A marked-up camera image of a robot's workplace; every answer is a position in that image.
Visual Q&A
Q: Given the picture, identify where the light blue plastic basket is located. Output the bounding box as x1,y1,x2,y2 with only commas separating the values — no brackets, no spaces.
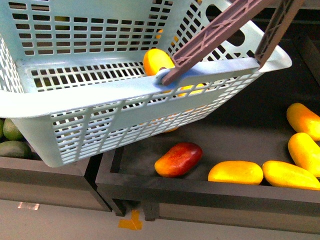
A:
0,0,292,167

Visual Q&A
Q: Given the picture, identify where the dark fruit display tray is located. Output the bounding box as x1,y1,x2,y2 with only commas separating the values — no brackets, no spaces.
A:
95,7,320,235

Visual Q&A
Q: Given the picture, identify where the green avocado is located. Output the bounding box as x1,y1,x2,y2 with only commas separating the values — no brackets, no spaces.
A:
0,140,32,159
3,118,24,141

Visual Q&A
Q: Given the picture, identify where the brown basket handle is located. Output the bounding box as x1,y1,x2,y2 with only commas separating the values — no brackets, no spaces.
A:
161,0,304,86

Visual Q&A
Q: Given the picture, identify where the red yellow mango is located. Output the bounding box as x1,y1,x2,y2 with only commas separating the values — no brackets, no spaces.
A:
154,142,203,178

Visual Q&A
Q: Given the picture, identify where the orange floor tape marker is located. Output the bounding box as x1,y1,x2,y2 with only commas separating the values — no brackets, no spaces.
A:
118,209,143,231

